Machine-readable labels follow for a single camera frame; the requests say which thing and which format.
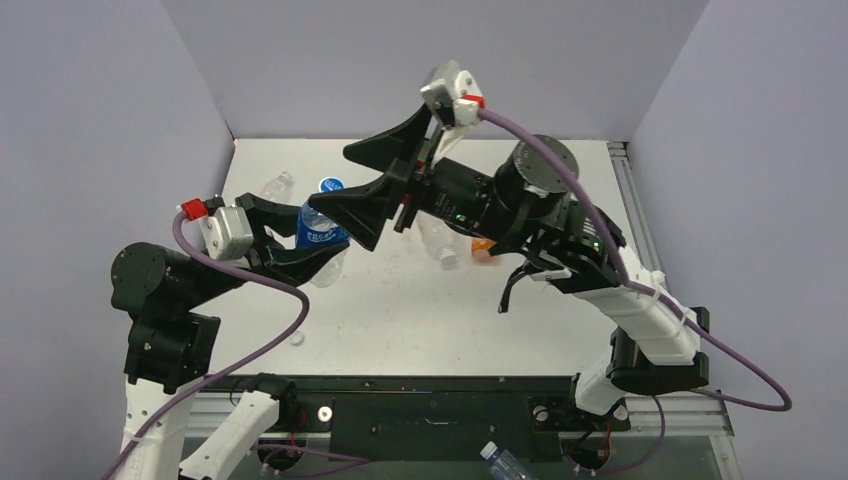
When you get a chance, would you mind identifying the aluminium frame rail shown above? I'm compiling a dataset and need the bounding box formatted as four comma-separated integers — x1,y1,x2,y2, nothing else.
607,141,663,270

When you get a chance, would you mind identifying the clear bottle blue-white cap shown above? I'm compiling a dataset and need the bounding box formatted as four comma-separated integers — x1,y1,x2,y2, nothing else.
259,171,295,204

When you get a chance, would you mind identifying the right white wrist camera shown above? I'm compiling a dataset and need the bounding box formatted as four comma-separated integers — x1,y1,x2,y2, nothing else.
420,60,485,163

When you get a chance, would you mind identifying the clear bottle blue label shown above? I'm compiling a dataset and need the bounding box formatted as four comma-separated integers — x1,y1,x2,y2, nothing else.
295,200,350,288

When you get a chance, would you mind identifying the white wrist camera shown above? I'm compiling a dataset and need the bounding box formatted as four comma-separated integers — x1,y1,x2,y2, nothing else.
179,196,254,262
420,60,485,163

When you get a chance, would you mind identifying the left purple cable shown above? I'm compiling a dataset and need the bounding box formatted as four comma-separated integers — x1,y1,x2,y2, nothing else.
99,211,369,480

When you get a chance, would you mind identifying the water bottle under table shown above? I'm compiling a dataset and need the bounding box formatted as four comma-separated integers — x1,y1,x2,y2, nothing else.
480,441,533,480

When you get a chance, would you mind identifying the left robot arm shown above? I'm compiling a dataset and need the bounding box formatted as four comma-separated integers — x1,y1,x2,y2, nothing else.
106,193,347,479

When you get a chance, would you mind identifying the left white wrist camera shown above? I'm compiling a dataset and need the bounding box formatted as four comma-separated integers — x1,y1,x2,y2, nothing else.
179,196,254,262

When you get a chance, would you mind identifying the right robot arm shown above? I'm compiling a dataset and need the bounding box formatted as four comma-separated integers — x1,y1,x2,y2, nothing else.
309,107,709,427

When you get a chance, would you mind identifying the large clear bottle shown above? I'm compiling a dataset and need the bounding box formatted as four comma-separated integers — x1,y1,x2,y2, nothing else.
416,213,459,270

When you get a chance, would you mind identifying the orange drink bottle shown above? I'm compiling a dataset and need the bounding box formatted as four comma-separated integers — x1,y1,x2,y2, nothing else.
471,238,496,264

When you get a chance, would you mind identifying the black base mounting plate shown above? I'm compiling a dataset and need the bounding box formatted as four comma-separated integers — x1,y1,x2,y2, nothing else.
233,374,632,463

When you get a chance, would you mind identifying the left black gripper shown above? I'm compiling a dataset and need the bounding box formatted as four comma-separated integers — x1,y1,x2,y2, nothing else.
180,192,349,307

